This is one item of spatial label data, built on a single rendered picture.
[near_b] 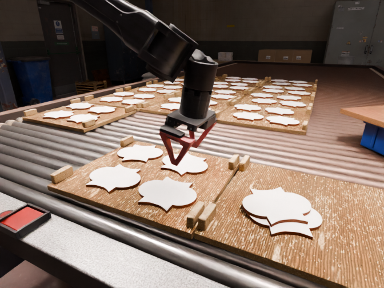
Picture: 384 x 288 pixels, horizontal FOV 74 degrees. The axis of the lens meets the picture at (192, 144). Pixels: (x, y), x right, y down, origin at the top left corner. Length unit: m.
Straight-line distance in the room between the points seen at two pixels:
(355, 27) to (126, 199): 6.64
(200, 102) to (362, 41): 6.58
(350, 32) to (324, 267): 6.59
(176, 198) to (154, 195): 0.06
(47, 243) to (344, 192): 0.67
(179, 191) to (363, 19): 6.59
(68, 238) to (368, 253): 0.55
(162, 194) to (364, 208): 0.45
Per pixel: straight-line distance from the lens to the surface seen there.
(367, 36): 6.99
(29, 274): 1.94
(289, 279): 0.51
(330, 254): 0.54
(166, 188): 0.63
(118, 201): 0.62
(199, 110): 0.48
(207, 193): 0.63
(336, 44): 6.93
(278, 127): 1.14
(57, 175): 0.74
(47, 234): 0.62
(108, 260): 0.52
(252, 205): 0.57
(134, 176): 0.69
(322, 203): 0.66
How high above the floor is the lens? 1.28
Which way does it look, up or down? 22 degrees down
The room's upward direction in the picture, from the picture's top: straight up
